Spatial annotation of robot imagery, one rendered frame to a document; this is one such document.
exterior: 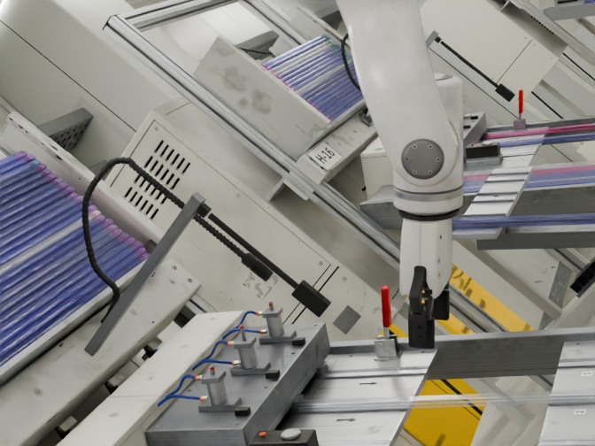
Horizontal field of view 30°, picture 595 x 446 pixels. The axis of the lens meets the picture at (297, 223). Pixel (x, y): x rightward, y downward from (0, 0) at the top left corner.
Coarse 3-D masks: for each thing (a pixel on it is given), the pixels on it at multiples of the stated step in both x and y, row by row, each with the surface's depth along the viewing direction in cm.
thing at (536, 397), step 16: (304, 400) 149; (320, 400) 148; (336, 400) 147; (352, 400) 146; (368, 400) 145; (384, 400) 144; (400, 400) 143; (416, 400) 143; (432, 400) 142; (448, 400) 141; (464, 400) 140; (480, 400) 140; (496, 400) 139; (512, 400) 138; (528, 400) 138; (544, 400) 137; (560, 400) 136; (576, 400) 136; (592, 400) 135
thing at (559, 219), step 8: (512, 216) 170; (520, 216) 170; (528, 216) 169; (536, 216) 168; (544, 216) 168; (552, 216) 167; (560, 216) 167; (568, 216) 166; (576, 216) 166; (584, 216) 165; (592, 216) 165; (456, 224) 172; (464, 224) 172; (472, 224) 172; (480, 224) 171; (488, 224) 171; (496, 224) 170; (504, 224) 170; (512, 224) 169; (520, 224) 169; (528, 224) 169; (536, 224) 168; (544, 224) 168; (552, 224) 167; (560, 224) 167; (568, 224) 166; (576, 224) 166; (584, 224) 166
